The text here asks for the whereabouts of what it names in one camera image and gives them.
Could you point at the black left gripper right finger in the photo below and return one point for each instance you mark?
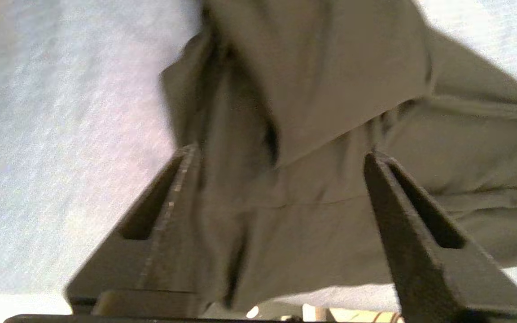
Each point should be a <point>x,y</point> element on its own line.
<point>429,269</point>

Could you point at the black t-shirt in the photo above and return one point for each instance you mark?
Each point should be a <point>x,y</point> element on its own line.
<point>330,134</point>

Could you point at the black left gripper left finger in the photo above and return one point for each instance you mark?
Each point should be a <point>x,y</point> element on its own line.
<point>142,260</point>

